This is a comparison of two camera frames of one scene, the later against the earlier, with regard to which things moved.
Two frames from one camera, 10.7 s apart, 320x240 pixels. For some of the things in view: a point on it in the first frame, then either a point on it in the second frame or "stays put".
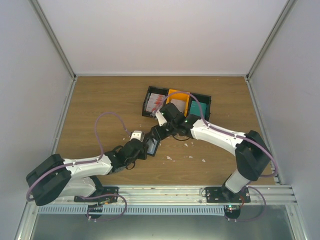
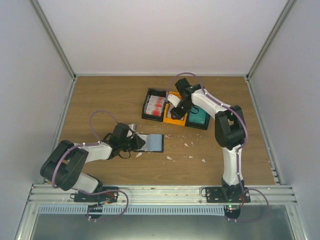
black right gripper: (159, 135) → (178, 115)
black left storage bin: (155, 97) stays put
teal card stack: (195, 109) stays put
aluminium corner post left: (35, 6) stays put
